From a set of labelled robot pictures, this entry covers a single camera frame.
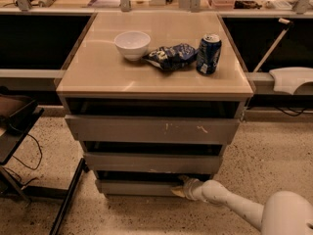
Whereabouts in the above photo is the black cable on floor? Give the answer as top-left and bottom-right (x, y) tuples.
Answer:
(4, 132), (44, 188)

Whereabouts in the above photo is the black cart stand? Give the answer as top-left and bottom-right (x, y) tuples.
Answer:
(0, 86), (89, 235)

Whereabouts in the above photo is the blue soda can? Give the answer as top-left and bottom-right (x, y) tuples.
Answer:
(196, 33), (222, 75)

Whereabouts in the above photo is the grey drawer cabinet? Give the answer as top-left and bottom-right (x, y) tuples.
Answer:
(57, 11), (252, 182)

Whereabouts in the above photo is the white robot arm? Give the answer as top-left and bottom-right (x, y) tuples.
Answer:
(171, 175), (313, 235)

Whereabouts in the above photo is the white dustpan with handle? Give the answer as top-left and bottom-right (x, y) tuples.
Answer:
(253, 18), (313, 95)

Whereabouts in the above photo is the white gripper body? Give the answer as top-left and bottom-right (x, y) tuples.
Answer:
(183, 178), (204, 201)

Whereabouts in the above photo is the grey bottom drawer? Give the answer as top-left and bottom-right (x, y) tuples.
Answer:
(95, 179), (183, 197)

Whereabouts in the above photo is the grey middle drawer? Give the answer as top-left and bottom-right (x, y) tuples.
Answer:
(84, 153), (221, 174)

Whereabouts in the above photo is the white bowl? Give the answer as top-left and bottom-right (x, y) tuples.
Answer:
(114, 31), (151, 61)

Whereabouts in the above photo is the black cable under shelf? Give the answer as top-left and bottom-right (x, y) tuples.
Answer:
(275, 105), (309, 118)

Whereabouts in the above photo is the grey drawer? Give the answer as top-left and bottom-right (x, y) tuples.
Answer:
(95, 179), (183, 197)
(66, 115), (239, 144)
(84, 153), (221, 174)

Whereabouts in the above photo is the grey top drawer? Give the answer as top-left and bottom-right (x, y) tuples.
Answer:
(66, 115), (239, 144)

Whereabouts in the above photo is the blue chip bag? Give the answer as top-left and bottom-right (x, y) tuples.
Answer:
(143, 43), (198, 71)

